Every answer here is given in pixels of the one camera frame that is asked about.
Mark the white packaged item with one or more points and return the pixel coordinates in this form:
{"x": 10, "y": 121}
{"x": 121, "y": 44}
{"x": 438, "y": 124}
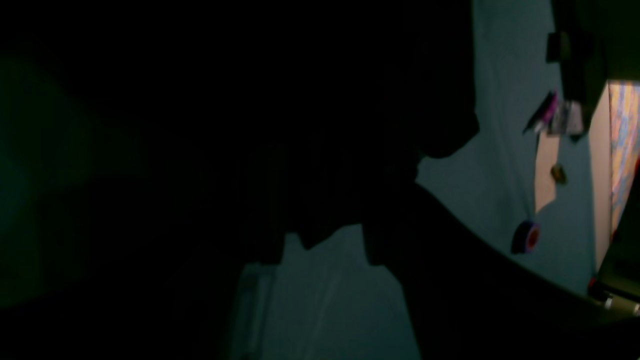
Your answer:
{"x": 567, "y": 119}

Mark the purple tape roll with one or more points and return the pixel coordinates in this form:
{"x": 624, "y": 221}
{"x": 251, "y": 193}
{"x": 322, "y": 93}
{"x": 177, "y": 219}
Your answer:
{"x": 525, "y": 238}

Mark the black t-shirt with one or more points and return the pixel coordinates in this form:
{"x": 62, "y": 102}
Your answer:
{"x": 150, "y": 149}

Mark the pink glue tube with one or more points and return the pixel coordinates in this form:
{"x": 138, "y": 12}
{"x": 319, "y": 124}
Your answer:
{"x": 544, "y": 114}

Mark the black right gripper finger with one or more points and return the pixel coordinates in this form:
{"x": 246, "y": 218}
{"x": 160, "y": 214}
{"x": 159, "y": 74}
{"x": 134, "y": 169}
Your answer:
{"x": 466, "y": 301}

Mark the teal table cloth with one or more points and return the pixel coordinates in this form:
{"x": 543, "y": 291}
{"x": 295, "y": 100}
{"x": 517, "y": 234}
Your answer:
{"x": 505, "y": 165}

